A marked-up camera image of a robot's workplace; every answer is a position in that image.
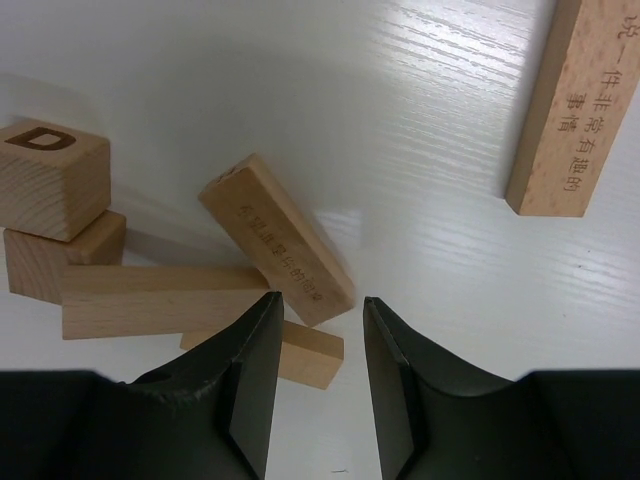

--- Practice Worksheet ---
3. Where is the plain wood cube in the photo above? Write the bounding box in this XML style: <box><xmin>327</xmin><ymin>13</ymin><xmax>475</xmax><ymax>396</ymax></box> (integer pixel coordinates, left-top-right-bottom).
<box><xmin>3</xmin><ymin>211</ymin><xmax>127</xmax><ymax>304</ymax></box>

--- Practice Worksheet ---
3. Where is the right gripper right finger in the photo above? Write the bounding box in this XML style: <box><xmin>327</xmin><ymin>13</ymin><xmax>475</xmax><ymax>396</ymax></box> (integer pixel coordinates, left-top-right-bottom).
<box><xmin>363</xmin><ymin>297</ymin><xmax>639</xmax><ymax>479</ymax></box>

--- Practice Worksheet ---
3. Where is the plain long wood block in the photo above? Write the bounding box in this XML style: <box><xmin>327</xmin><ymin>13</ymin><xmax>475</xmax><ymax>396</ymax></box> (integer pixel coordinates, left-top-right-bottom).
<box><xmin>61</xmin><ymin>266</ymin><xmax>269</xmax><ymax>340</ymax></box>

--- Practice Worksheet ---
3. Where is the wood cube with letter D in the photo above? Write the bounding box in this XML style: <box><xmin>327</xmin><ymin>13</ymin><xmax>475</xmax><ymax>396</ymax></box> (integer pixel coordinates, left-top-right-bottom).
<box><xmin>1</xmin><ymin>119</ymin><xmax>111</xmax><ymax>242</ymax></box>

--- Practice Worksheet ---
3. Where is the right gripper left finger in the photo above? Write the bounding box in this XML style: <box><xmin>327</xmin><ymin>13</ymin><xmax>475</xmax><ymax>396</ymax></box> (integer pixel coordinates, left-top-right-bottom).
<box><xmin>1</xmin><ymin>292</ymin><xmax>284</xmax><ymax>479</ymax></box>

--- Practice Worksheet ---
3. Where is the engraved long wood block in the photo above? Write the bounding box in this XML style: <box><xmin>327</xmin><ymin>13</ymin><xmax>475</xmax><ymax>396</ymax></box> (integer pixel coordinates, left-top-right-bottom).
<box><xmin>198</xmin><ymin>154</ymin><xmax>356</xmax><ymax>327</ymax></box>
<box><xmin>505</xmin><ymin>0</ymin><xmax>639</xmax><ymax>217</ymax></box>

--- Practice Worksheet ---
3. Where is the lower long wood block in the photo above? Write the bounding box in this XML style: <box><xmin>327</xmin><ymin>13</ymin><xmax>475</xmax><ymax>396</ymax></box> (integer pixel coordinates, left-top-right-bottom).
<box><xmin>179</xmin><ymin>319</ymin><xmax>345</xmax><ymax>390</ymax></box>

